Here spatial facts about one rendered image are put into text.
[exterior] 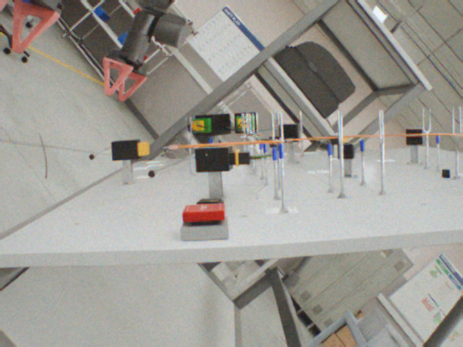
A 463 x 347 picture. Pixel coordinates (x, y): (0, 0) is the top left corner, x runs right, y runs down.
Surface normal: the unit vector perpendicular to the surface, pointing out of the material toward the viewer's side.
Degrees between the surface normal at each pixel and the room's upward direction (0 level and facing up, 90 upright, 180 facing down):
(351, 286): 90
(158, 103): 90
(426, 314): 90
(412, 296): 89
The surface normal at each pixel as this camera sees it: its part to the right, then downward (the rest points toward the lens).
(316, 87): 0.02, 0.15
